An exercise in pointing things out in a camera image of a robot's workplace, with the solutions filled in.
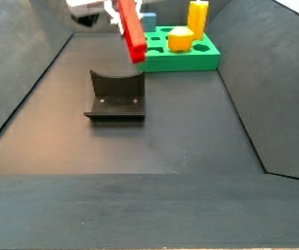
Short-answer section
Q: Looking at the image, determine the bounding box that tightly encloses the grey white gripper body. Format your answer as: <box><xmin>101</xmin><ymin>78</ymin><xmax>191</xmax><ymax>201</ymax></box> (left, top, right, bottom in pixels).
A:
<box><xmin>65</xmin><ymin>0</ymin><xmax>119</xmax><ymax>27</ymax></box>

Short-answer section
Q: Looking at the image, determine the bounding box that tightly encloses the red double-square block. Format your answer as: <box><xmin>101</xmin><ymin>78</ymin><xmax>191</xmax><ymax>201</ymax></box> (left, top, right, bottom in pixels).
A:
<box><xmin>117</xmin><ymin>0</ymin><xmax>147</xmax><ymax>63</ymax></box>

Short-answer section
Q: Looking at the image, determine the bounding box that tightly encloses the green shape sorter board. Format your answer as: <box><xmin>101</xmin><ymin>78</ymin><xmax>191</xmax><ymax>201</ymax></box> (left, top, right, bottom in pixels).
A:
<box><xmin>137</xmin><ymin>26</ymin><xmax>220</xmax><ymax>72</ymax></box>

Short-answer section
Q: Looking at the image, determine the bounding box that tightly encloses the blue block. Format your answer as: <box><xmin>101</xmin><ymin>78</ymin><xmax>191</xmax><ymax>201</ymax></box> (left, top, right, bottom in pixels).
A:
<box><xmin>142</xmin><ymin>13</ymin><xmax>155</xmax><ymax>32</ymax></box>

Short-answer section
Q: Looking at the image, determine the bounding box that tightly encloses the yellow pentagon block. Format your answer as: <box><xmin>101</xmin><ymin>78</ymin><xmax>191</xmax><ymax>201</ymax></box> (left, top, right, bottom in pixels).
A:
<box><xmin>167</xmin><ymin>26</ymin><xmax>194</xmax><ymax>53</ymax></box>

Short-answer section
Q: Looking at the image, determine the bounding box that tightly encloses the yellow star block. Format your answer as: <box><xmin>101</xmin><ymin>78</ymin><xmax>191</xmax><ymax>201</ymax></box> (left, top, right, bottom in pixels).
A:
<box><xmin>187</xmin><ymin>0</ymin><xmax>209</xmax><ymax>40</ymax></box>

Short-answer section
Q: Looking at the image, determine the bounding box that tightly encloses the black curved holder stand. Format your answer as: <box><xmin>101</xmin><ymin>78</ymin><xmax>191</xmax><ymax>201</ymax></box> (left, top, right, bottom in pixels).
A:
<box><xmin>83</xmin><ymin>70</ymin><xmax>146</xmax><ymax>119</ymax></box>

